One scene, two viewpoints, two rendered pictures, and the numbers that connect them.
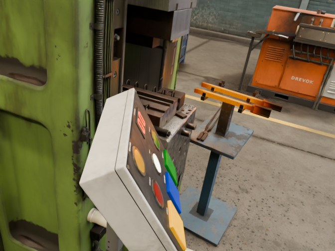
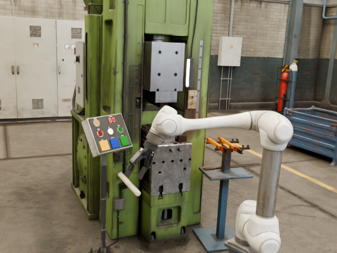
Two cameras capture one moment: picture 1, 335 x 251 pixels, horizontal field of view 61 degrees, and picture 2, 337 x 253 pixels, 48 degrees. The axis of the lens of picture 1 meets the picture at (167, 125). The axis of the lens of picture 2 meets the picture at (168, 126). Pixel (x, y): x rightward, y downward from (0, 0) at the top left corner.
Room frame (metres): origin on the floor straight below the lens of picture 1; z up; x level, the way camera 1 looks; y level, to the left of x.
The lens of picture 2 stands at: (-1.06, -2.33, 1.78)
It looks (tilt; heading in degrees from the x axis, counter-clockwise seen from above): 13 degrees down; 47
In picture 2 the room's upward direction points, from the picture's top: 3 degrees clockwise
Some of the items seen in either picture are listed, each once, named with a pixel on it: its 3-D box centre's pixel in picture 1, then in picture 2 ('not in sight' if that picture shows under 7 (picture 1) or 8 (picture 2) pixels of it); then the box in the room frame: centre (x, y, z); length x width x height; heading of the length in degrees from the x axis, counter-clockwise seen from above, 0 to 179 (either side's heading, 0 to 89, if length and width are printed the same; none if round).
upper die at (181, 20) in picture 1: (130, 13); (156, 93); (1.14, 0.20, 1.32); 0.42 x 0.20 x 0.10; 72
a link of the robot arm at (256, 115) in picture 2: not in sight; (265, 120); (0.73, -1.19, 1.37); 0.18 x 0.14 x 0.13; 145
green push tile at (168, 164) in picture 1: (168, 167); (124, 141); (0.63, -0.02, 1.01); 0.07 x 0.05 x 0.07; 7
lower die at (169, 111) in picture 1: (124, 100); (155, 132); (1.14, 0.20, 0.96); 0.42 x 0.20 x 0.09; 72
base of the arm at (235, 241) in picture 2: not in sight; (249, 238); (0.76, -1.14, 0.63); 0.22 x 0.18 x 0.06; 1
